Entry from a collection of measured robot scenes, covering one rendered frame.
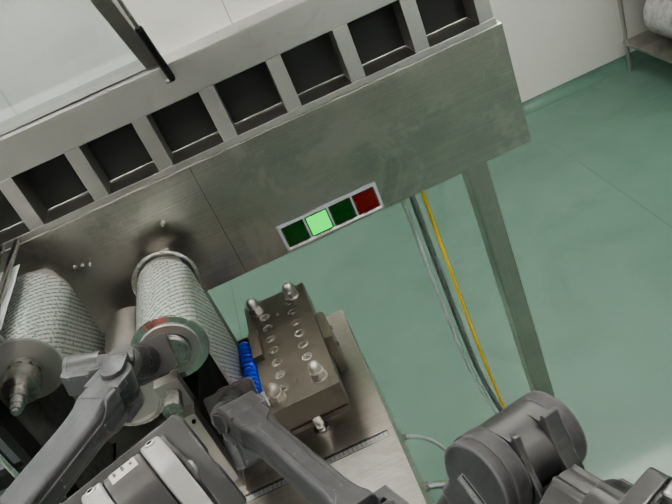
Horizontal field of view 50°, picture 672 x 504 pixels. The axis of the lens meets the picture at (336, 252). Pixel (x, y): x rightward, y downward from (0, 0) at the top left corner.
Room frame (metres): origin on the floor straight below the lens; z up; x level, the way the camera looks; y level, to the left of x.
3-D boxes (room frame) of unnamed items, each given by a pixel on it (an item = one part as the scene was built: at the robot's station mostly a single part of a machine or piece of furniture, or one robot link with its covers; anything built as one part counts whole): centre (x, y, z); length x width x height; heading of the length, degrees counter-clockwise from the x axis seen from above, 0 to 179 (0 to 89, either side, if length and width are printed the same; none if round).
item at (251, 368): (1.28, 0.28, 1.03); 0.21 x 0.04 x 0.03; 1
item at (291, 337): (1.33, 0.18, 1.00); 0.40 x 0.16 x 0.06; 1
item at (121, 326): (1.28, 0.48, 1.17); 0.26 x 0.12 x 0.12; 1
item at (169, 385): (1.12, 0.40, 1.05); 0.06 x 0.05 x 0.31; 1
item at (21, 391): (1.08, 0.61, 1.33); 0.06 x 0.03 x 0.03; 1
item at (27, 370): (1.14, 0.61, 1.33); 0.06 x 0.06 x 0.06; 1
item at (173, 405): (1.08, 0.40, 1.18); 0.04 x 0.02 x 0.04; 91
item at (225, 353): (1.28, 0.30, 1.10); 0.23 x 0.01 x 0.18; 1
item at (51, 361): (1.29, 0.61, 1.33); 0.25 x 0.14 x 0.14; 1
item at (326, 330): (1.34, 0.09, 0.96); 0.10 x 0.03 x 0.11; 1
